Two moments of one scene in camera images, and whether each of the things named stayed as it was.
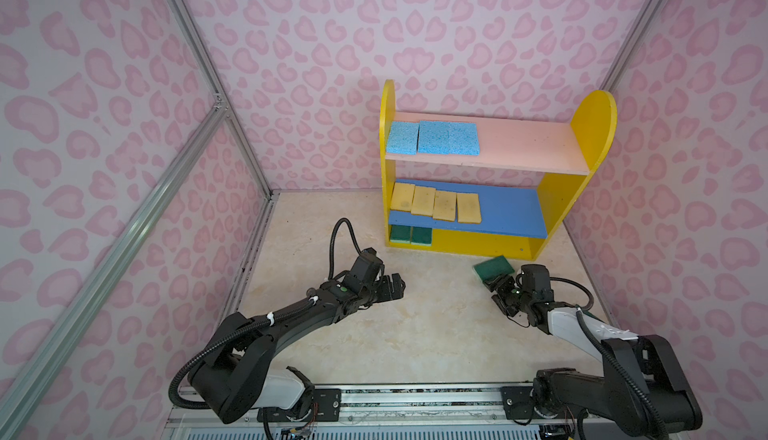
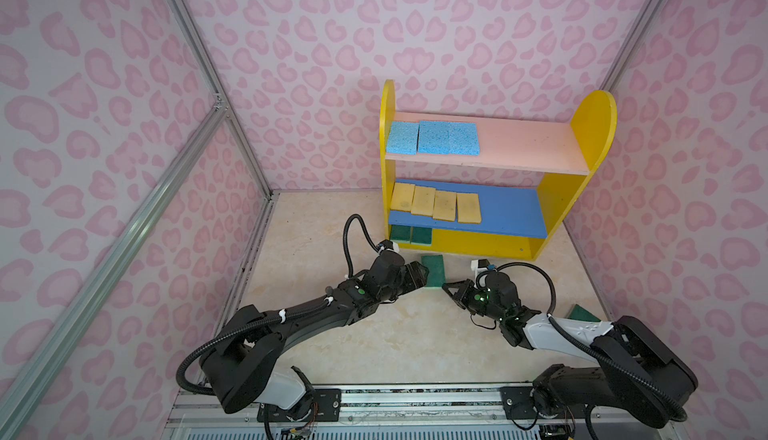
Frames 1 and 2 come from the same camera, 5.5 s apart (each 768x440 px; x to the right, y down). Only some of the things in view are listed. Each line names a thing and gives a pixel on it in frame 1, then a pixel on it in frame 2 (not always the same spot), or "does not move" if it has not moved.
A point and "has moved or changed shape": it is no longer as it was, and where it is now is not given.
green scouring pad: x=493 y=268 has moved or changed shape
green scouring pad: x=421 y=236 does not move
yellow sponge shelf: x=402 y=198 does not move
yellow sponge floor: x=444 y=206 does not move
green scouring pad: x=400 y=233 does not move
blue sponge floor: x=434 y=137 does not move
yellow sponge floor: x=468 y=208 does not move
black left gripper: x=388 y=293 to x=413 y=283
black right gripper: x=501 y=285 to x=464 y=290
